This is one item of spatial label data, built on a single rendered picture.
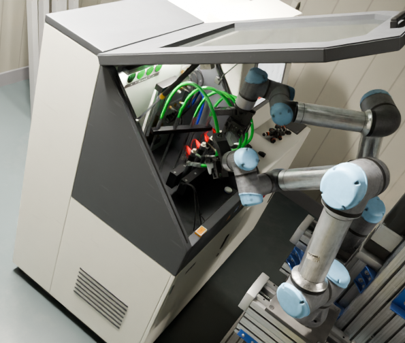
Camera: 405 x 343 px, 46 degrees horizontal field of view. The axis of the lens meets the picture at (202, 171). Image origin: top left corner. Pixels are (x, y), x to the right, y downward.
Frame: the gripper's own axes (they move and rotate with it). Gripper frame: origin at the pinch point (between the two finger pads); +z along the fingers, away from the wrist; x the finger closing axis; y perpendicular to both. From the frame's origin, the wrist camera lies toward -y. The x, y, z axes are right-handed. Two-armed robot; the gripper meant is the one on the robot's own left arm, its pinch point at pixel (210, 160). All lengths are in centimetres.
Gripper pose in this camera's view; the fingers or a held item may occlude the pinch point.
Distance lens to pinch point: 186.2
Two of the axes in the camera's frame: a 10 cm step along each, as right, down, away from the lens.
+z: -3.3, 0.6, 9.4
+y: 1.7, 9.8, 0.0
